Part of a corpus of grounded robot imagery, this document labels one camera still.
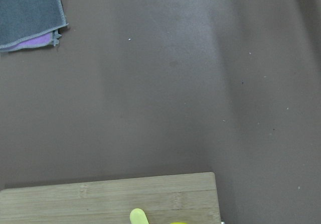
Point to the bamboo cutting board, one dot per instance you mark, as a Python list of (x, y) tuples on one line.
[(188, 198)]

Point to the yellow plastic knife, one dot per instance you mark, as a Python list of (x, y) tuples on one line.
[(138, 216)]

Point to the lemon slice upper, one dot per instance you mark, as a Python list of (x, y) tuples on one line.
[(178, 223)]

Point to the purple cloth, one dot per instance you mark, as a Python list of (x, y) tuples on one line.
[(51, 38)]

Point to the grey folded cloth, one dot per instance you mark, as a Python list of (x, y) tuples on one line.
[(22, 20)]

